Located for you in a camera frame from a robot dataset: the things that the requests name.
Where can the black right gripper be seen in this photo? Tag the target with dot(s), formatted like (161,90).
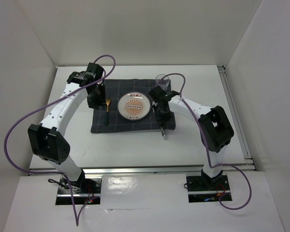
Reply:
(161,119)

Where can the aluminium front rail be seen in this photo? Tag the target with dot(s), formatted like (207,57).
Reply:
(153,170)

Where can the silver knife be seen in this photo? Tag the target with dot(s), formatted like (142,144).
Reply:
(163,133)

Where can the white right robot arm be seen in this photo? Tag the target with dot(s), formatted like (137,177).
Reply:
(215,128)

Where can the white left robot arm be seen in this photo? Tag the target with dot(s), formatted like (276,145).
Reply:
(47,138)

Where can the aluminium rail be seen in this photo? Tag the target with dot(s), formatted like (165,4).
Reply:
(235,116)
(153,170)

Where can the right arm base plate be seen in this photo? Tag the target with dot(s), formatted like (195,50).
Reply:
(198,192)

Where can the plate with orange sunburst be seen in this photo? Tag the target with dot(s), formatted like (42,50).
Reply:
(134,106)

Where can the clear plastic cup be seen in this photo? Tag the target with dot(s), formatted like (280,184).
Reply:
(162,81)

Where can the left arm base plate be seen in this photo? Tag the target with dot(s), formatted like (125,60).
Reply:
(90,193)

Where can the gold fork green handle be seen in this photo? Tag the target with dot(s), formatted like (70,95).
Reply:
(108,101)

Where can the dark grey checked cloth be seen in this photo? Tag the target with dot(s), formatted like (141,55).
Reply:
(115,89)

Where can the aluminium right side rail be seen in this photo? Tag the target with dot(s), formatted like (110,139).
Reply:
(235,116)

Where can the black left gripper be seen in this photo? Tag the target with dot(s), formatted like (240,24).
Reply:
(101,100)

